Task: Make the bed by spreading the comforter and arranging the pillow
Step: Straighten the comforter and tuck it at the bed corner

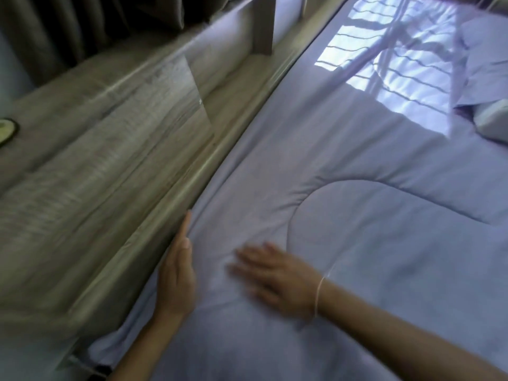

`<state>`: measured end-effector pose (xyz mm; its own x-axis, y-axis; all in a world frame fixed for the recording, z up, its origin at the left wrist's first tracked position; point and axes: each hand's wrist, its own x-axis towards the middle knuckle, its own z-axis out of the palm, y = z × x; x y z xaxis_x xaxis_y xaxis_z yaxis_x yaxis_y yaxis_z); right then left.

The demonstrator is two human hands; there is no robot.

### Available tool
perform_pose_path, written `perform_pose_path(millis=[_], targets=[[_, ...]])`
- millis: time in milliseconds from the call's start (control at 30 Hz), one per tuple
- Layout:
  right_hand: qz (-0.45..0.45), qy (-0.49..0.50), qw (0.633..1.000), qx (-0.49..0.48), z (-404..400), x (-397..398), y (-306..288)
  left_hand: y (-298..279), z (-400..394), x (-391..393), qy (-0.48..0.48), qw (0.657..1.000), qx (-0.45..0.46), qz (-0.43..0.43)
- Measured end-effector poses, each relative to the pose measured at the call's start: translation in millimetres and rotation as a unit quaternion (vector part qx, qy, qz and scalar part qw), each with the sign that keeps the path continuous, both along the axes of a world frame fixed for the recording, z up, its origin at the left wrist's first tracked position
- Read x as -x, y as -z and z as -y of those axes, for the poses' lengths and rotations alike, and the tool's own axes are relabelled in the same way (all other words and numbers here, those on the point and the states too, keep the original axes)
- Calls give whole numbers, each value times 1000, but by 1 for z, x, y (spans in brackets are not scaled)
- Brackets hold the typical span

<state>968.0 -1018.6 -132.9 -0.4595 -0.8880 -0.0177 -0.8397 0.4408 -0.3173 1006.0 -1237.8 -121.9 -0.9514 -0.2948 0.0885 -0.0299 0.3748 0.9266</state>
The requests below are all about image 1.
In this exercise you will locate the person's left hand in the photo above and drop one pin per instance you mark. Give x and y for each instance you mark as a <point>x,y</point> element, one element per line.
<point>176,287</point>

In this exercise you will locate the person's right hand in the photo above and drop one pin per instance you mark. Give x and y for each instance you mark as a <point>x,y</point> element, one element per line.
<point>287,283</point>

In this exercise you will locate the person's left thumb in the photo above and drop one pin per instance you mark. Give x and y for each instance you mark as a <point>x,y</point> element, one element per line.
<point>185,255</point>

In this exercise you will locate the person's right fingers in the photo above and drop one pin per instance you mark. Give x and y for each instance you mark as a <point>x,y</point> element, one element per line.
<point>254,263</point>

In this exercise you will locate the lavender quilted blanket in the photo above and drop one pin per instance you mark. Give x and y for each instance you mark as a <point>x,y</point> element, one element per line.
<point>357,218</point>

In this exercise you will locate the person's right forearm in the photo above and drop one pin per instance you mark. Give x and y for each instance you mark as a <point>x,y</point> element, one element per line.
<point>389,335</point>

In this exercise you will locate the person's left forearm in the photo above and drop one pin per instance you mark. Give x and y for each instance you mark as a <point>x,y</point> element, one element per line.
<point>145,349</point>

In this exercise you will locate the grey wooden headboard shelf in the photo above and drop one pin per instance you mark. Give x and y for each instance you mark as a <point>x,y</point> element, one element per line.
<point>119,162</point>

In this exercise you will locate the dark round dish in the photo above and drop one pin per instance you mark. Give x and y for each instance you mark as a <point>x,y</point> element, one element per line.
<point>7,132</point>

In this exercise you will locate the brown curtain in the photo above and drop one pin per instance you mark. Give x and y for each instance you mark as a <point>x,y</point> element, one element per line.
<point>79,27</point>

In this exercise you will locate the lavender pillow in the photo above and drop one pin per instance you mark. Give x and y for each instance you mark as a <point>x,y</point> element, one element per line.
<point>486,63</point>

